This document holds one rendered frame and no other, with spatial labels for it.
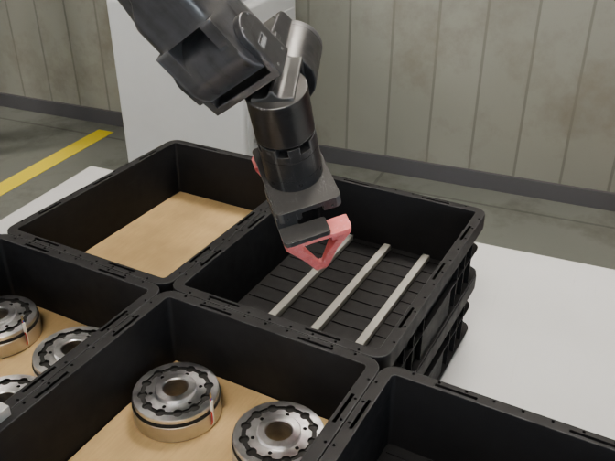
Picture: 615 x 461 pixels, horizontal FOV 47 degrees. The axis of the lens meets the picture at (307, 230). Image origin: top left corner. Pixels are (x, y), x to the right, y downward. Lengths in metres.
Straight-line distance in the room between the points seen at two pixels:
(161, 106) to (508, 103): 1.48
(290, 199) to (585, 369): 0.67
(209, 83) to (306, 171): 0.13
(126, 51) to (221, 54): 2.46
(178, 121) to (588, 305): 2.06
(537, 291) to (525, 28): 1.88
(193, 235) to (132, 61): 1.89
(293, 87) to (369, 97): 2.71
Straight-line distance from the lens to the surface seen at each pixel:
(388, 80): 3.28
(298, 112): 0.62
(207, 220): 1.26
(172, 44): 0.60
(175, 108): 2.99
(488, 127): 3.24
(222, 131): 2.91
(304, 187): 0.68
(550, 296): 1.35
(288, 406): 0.83
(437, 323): 0.99
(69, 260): 1.00
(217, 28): 0.58
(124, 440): 0.86
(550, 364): 1.19
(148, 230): 1.24
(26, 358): 1.01
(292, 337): 0.81
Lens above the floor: 1.43
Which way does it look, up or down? 30 degrees down
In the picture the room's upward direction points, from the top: straight up
